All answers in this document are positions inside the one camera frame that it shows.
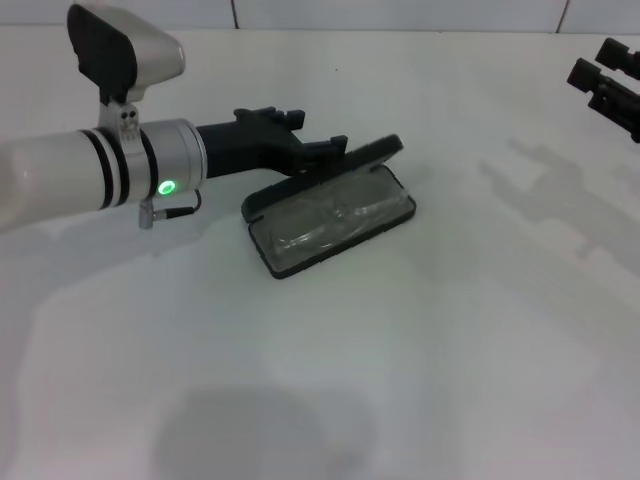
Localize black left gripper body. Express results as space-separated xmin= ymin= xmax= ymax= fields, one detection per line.
xmin=193 ymin=105 xmax=307 ymax=180

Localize clear plastic glasses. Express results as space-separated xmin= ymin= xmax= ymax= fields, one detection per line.
xmin=267 ymin=174 xmax=412 ymax=262

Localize black glasses case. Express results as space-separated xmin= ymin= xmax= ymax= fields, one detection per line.
xmin=241 ymin=133 xmax=418 ymax=281

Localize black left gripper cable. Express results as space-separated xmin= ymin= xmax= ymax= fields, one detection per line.
xmin=138 ymin=188 xmax=203 ymax=231

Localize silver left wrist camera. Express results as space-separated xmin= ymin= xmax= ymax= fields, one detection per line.
xmin=67 ymin=3 xmax=189 ymax=124

